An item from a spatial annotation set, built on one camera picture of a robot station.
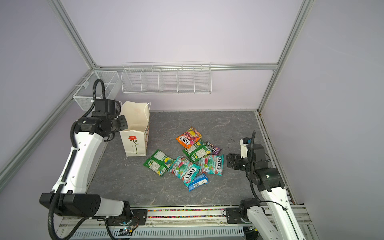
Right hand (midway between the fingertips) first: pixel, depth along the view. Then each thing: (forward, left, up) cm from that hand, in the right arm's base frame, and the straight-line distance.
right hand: (235, 158), depth 74 cm
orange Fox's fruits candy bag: (+23, +25, -16) cm, 38 cm away
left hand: (+12, +57, +11) cm, 59 cm away
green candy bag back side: (+13, +20, -15) cm, 28 cm away
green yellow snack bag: (+5, +43, -15) cm, 46 cm away
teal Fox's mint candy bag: (+1, +27, -16) cm, 31 cm away
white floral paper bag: (+8, +53, +4) cm, 53 cm away
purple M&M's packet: (+15, +8, -17) cm, 24 cm away
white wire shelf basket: (+54, +40, +11) cm, 68 cm away
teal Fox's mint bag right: (+4, +11, -16) cm, 20 cm away
